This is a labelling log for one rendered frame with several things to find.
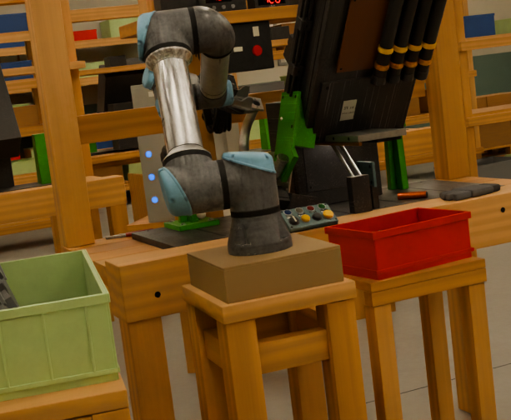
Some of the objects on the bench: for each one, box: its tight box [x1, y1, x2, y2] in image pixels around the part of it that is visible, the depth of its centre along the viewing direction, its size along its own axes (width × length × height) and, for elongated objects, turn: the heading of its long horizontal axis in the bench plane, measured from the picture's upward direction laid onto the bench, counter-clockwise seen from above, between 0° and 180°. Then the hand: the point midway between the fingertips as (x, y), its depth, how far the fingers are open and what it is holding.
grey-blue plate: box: [356, 161, 379, 209], centre depth 303 cm, size 10×2×14 cm, turn 66°
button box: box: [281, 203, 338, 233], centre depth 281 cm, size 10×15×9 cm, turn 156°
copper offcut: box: [398, 191, 428, 200], centre depth 312 cm, size 9×2×2 cm, turn 107°
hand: (252, 107), depth 307 cm, fingers closed on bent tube, 3 cm apart
